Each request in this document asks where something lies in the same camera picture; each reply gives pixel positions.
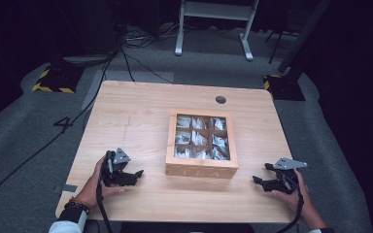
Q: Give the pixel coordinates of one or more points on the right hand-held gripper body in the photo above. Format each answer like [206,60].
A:
[286,181]

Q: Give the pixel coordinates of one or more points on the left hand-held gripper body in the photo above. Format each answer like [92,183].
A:
[116,176]

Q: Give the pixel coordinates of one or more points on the wooden cabinet door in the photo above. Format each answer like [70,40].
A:
[171,139]

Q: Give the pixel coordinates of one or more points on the wooden tea box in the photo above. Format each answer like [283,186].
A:
[200,172]

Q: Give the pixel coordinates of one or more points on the person's right hand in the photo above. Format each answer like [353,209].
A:
[299,200]

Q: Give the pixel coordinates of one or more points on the person's left hand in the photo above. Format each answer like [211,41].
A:
[92,191]

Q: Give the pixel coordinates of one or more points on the grey tape strip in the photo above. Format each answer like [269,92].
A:
[65,188]

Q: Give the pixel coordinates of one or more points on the pile of white tea bags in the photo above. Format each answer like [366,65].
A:
[198,139]

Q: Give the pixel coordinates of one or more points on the person's dark clothing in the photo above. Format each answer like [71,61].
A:
[187,228]

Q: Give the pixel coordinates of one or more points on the black yellow striped stand base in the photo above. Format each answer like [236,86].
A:
[285,89]
[56,81]

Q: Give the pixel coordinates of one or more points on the dark slanted stand pole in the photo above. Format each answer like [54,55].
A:
[304,35]

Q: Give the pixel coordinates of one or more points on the white metal stand frame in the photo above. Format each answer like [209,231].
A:
[213,9]

